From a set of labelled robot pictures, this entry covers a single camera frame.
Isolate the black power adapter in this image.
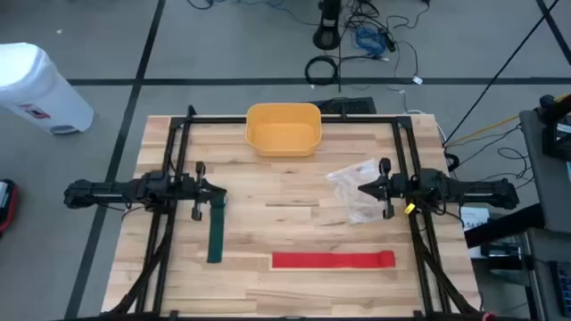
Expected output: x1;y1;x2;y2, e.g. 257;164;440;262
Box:
377;27;399;54

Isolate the red elastic bandage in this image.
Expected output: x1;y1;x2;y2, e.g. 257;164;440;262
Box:
270;250;397;270

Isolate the yellow plastic bin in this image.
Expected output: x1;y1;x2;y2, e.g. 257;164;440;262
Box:
244;102;323;158

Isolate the coiled black cable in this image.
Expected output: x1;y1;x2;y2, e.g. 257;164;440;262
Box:
304;55;341;86

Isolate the green elastic bandage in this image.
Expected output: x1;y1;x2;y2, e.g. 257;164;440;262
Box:
206;193;228;264

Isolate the black slanted beam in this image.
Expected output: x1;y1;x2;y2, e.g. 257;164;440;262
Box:
463;202;545;249

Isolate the clear plastic bag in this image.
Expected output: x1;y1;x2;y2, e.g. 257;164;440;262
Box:
325;158;393;225

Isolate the red and black device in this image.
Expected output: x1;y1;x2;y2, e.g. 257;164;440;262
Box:
0;177;20;237

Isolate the white printed box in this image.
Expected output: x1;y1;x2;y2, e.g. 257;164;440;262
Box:
459;207;492;259

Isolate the black stand base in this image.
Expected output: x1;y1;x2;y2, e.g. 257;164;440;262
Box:
311;0;343;51

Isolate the thin black slanted pole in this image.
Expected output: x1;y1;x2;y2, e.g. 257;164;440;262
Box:
443;0;561;146

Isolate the yellow cable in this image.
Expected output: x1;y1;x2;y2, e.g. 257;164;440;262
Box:
443;93;571;148

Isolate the black desk equipment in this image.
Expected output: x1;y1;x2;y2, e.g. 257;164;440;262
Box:
537;93;571;162

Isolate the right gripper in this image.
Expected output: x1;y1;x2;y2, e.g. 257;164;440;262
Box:
358;158;410;220

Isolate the white trash can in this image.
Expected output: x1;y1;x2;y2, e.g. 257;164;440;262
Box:
0;42;95;136

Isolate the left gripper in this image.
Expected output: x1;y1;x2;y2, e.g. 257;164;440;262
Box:
178;160;228;223

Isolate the grey desk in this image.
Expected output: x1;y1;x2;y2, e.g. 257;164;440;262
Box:
519;109;571;235

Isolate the blue coiled cable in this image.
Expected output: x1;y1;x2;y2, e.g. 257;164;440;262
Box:
354;27;388;57

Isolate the black cable loop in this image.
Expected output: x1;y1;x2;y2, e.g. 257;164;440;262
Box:
443;150;461;174

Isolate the black keyboard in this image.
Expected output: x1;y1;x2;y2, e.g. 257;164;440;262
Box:
310;96;377;115

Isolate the grey equipment cabinet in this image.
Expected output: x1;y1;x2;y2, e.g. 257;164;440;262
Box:
479;226;571;321

